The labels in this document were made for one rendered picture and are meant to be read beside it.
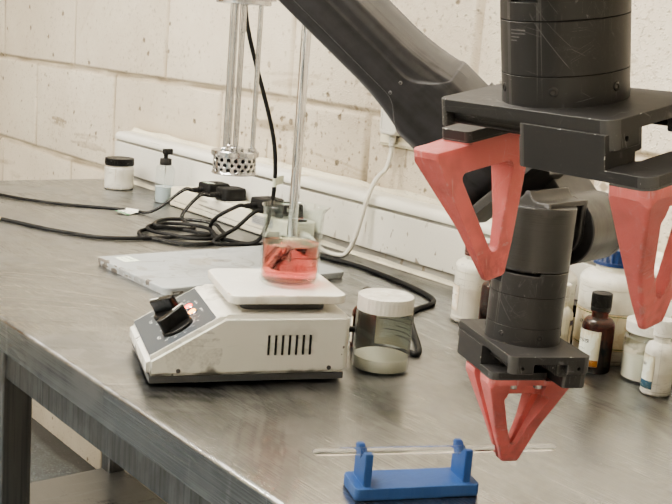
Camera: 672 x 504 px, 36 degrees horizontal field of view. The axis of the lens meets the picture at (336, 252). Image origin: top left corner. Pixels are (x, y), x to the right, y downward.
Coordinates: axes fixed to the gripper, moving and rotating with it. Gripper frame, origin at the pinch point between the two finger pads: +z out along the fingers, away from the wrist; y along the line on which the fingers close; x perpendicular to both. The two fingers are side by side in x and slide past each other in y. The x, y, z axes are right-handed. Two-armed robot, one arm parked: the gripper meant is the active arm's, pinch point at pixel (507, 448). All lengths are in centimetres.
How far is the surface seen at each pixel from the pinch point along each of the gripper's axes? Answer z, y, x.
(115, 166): -1, 147, 21
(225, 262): 2, 75, 10
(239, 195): -2, 114, 1
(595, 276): -7.0, 31.4, -24.4
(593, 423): 3.0, 12.5, -15.0
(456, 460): 1.0, 0.3, 4.1
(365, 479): 1.6, -1.3, 12.0
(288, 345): -0.7, 24.9, 12.0
